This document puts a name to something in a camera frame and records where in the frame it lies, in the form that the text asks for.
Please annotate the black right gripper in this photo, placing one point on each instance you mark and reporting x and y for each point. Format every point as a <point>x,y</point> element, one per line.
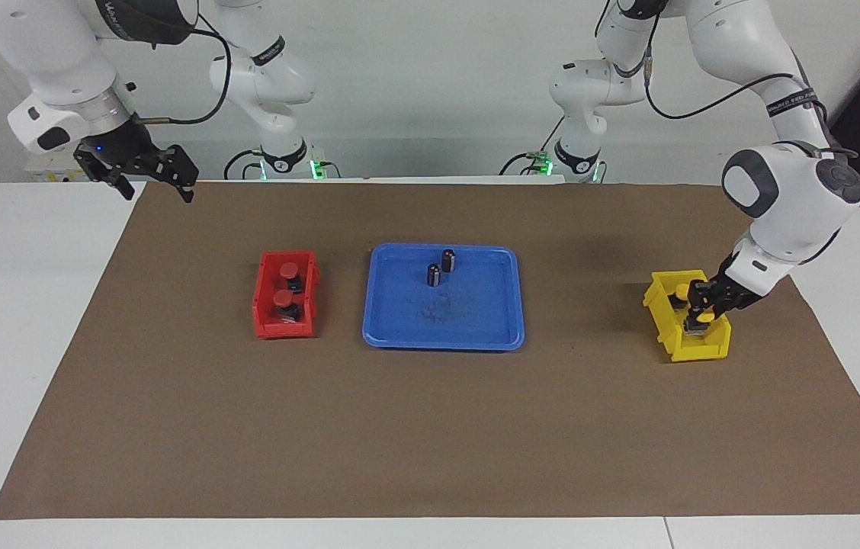
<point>125,145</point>

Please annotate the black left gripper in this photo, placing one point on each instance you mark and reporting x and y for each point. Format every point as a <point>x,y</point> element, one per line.
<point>727,293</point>

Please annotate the yellow push button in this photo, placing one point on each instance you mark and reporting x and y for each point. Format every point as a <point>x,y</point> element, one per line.
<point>697,331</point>
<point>681,290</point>

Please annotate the red push button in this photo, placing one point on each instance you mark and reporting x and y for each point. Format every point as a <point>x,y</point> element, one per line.
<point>283,299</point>
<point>289,271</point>

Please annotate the yellow plastic bin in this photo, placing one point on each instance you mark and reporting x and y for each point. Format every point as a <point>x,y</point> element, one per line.
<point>693,349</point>

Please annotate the white power strip box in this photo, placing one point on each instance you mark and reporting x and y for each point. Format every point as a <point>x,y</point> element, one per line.
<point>41,171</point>

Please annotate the red plastic bin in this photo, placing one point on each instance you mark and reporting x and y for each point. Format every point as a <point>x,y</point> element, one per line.
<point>266,324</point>

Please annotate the blue plastic tray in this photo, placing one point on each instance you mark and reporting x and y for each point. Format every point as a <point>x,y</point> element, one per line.
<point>445,328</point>

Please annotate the black cylinder capacitor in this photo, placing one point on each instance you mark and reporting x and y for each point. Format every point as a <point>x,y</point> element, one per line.
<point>434,275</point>
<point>448,261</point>

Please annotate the brown table mat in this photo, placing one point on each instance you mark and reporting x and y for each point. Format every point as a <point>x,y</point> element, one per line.
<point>430,435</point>

